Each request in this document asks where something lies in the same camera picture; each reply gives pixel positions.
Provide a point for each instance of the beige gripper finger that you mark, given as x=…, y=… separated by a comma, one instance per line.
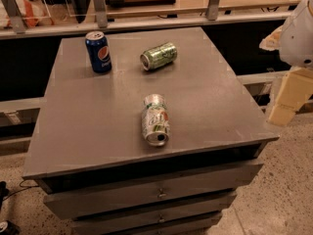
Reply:
x=295, y=90

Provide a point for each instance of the silver 7up can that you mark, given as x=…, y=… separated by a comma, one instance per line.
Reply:
x=155, y=120

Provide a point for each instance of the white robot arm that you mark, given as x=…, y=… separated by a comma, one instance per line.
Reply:
x=294, y=41

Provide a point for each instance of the green soda can lying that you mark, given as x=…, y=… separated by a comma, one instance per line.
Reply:
x=159, y=56

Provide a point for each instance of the blue pepsi can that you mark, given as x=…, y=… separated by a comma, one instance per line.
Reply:
x=99, y=52

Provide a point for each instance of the dark can on floor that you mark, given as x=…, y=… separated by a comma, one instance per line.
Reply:
x=8, y=228

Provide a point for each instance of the top grey drawer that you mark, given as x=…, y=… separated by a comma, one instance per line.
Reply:
x=127, y=194

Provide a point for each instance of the grey drawer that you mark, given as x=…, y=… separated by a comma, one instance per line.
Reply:
x=176, y=226
x=127, y=194
x=156, y=214

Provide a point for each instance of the grey drawer cabinet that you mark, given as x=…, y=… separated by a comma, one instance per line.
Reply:
x=89, y=128

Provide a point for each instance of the bottom grey drawer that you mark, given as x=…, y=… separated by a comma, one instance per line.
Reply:
x=176, y=226

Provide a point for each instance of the middle grey drawer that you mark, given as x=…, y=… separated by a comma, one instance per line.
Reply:
x=156, y=214

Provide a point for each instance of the orange white bag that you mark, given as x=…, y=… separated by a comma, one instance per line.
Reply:
x=33, y=15

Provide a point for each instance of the metal railing post right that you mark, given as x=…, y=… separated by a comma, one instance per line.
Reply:
x=211, y=12

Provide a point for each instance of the metal railing post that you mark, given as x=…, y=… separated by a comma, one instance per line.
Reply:
x=101, y=14
x=211, y=12
x=15, y=16

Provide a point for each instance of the metal railing post middle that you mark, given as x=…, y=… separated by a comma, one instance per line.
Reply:
x=101, y=14

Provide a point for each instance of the metal railing post left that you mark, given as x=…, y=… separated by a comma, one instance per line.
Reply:
x=15, y=16

